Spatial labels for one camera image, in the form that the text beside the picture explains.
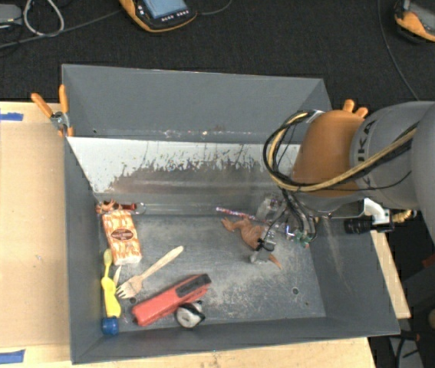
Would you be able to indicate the red and black stapler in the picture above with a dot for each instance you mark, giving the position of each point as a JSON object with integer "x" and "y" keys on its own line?
{"x": 163, "y": 301}

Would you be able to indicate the black cylinder on white bracket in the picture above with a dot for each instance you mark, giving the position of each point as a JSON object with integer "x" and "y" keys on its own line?
{"x": 358, "y": 226}

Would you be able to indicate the brown toy animal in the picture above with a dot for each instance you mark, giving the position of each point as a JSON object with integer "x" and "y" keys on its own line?
{"x": 247, "y": 231}

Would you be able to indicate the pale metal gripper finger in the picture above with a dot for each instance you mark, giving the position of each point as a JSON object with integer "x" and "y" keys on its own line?
{"x": 267, "y": 207}
{"x": 264, "y": 257}

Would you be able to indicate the brown cardboard board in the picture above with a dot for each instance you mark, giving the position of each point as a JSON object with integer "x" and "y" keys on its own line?
{"x": 29, "y": 236}

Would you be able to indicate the orange toy figure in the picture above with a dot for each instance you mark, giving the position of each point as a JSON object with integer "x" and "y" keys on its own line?
{"x": 106, "y": 206}

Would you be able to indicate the grey metal bin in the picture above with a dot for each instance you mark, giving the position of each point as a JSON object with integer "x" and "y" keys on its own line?
{"x": 209, "y": 278}

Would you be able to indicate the blue ball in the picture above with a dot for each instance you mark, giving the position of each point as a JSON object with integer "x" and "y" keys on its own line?
{"x": 110, "y": 326}

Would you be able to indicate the orange and white packet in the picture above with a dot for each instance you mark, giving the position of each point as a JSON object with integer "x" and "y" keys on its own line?
{"x": 122, "y": 236}

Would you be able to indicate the pink striped stick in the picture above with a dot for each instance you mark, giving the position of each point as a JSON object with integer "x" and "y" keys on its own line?
{"x": 232, "y": 212}

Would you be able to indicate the pale wooden fork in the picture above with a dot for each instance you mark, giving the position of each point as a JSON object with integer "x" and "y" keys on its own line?
{"x": 152, "y": 268}

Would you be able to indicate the yellow toothbrush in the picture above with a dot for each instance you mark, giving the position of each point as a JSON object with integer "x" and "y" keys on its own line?
{"x": 110, "y": 293}

